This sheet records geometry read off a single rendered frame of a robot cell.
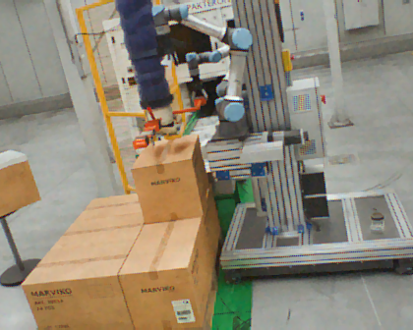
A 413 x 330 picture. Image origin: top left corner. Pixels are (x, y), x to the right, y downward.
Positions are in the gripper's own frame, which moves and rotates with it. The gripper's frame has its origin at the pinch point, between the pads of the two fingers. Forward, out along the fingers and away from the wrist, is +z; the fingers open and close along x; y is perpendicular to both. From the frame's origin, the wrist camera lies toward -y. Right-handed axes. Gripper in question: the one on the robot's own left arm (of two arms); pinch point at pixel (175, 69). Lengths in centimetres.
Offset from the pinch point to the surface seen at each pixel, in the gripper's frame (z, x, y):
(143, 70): 0.0, -26.5, 29.5
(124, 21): -32, -27, 34
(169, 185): 73, -7, 22
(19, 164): 56, -44, 158
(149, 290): 109, 54, 25
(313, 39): 87, -956, -83
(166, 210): 90, -6, 28
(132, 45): -16.3, -25.4, 32.3
